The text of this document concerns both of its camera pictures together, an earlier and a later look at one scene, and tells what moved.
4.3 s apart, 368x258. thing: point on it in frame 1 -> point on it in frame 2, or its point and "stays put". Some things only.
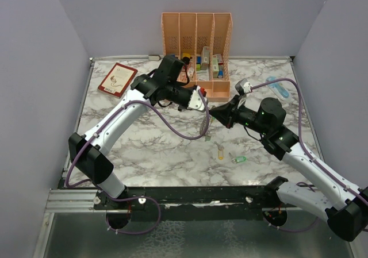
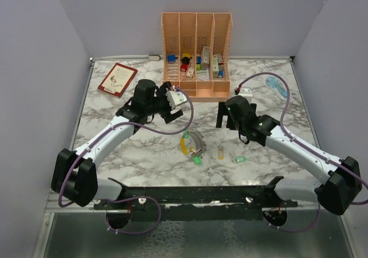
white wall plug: (154, 57) stays put
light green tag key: (237, 159) stays put
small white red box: (190, 72) stays put
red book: (118, 80) stays put
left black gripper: (191, 89) -> (161, 92)
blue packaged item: (279, 88) stays put
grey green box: (205, 58) stays put
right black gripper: (227, 114) -> (220, 116)
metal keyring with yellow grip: (202, 129) -> (192, 143)
